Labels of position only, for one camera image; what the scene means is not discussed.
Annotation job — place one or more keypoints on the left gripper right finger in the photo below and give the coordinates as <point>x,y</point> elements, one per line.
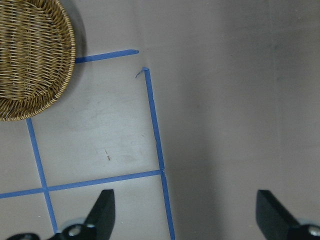
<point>277,223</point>

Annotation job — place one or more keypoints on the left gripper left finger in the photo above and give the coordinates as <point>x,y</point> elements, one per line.
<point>99,223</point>

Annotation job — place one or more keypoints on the woven wicker basket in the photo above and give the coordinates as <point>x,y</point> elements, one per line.
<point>37,56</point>

